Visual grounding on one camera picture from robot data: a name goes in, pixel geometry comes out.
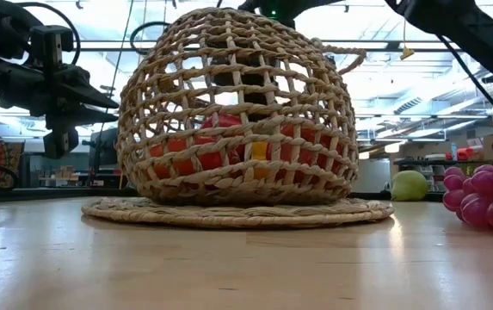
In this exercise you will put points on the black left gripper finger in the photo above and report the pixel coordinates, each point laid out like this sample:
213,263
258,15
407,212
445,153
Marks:
91,97
82,119

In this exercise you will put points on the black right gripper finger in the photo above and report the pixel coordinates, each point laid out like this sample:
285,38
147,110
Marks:
256,101
233,79

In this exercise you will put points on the bright red apple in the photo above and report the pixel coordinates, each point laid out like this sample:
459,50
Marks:
222,122

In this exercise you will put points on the yellow bell pepper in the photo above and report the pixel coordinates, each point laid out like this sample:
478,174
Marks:
260,150

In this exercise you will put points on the large red round fruit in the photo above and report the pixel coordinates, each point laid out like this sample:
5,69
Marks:
291,151

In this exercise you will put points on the red orange round fruit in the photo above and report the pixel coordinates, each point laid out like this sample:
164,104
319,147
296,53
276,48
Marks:
209,160

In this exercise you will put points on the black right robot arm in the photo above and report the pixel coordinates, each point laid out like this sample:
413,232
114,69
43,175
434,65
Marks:
465,26

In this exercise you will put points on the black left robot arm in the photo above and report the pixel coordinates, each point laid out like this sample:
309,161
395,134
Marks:
1,77

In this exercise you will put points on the black background machine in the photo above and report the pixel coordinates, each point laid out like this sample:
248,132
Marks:
106,148

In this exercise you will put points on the background shelf with boxes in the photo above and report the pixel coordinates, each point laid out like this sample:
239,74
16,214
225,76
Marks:
63,173

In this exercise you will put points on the round woven seagrass mat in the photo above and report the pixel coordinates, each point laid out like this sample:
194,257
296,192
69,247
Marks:
237,215

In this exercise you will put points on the pale green pear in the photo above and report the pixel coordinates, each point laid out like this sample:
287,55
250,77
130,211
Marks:
409,186

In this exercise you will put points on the dark background table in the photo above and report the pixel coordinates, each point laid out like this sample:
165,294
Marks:
427,163

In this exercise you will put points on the red background item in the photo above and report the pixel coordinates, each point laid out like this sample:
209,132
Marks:
463,153

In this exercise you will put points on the black aluminium table frame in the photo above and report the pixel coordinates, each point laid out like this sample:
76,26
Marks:
57,194

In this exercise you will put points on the patterned red wall hanging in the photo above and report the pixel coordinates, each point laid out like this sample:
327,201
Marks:
1,157

